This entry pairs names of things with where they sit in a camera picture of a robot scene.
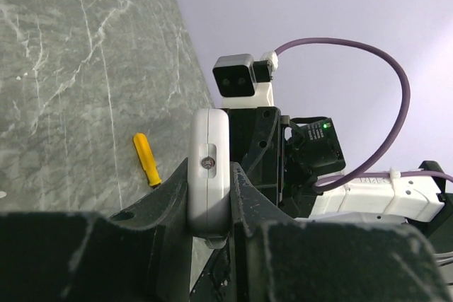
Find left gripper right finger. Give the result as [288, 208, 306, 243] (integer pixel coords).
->
[229, 163, 452, 301]

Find yellow handled screwdriver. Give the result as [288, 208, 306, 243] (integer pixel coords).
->
[133, 133, 162, 187]

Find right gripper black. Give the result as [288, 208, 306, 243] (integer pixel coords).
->
[226, 107, 345, 217]

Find white remote control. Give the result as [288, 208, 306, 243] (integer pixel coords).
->
[187, 108, 231, 249]

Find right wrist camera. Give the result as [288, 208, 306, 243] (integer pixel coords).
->
[212, 51, 278, 109]

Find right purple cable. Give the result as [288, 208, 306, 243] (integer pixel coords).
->
[274, 37, 453, 188]

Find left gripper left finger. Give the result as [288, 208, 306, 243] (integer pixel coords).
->
[1, 162, 193, 301]

